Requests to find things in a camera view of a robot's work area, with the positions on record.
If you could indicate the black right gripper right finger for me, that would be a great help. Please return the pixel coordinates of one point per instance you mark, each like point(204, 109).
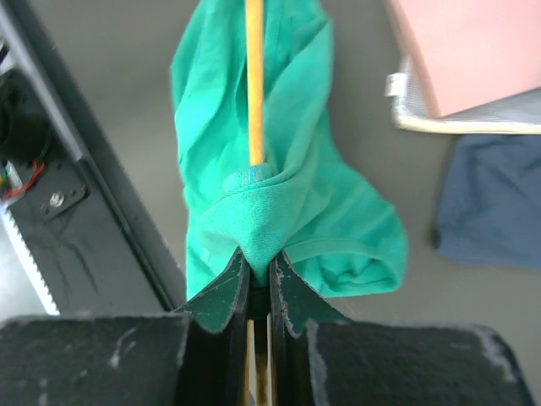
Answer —
point(321, 357)

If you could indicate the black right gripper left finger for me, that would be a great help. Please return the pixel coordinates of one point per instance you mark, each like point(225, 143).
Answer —
point(195, 355)

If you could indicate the green tank top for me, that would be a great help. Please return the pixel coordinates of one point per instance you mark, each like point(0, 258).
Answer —
point(342, 237)

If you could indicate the yellow-tan hanger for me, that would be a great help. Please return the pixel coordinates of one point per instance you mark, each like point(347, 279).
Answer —
point(254, 24)

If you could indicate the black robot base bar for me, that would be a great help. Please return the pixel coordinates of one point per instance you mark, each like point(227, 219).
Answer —
point(76, 238)

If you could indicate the navy blue tank top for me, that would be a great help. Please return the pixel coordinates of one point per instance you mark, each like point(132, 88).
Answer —
point(489, 210)

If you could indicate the pink paper folder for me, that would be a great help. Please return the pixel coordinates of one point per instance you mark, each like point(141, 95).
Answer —
point(466, 54)

